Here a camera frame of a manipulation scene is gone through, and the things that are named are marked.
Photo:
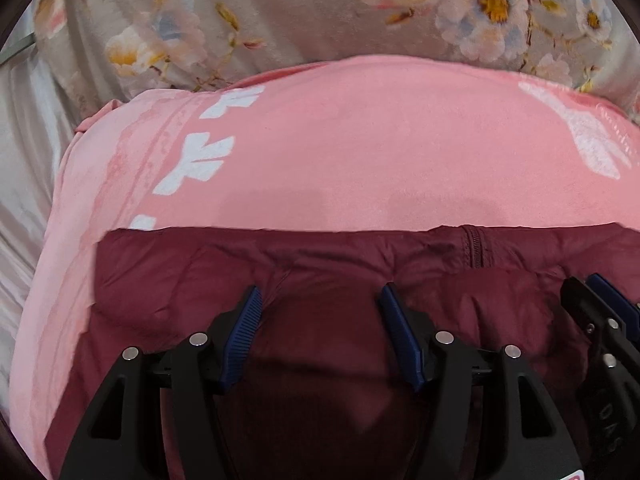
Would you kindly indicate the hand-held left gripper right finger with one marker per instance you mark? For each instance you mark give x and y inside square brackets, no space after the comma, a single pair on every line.
[400,340]

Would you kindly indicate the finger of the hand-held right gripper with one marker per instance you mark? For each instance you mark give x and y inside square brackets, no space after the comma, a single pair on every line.
[585,305]
[612,297]

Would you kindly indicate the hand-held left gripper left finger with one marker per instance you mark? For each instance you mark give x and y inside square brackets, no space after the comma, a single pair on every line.
[242,340]

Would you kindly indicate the maroon puffer jacket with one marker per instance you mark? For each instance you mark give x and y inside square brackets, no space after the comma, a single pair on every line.
[325,280]

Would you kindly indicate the pink printed blanket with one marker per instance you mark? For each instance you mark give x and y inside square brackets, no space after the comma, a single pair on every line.
[350,160]

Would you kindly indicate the pale satin curtain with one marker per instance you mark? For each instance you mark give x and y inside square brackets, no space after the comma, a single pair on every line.
[30,185]

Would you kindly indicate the grey floral quilt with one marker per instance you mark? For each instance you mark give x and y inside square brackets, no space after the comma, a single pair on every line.
[300,15]

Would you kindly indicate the grey metal rail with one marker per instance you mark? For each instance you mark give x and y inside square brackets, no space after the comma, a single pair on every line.
[17,50]

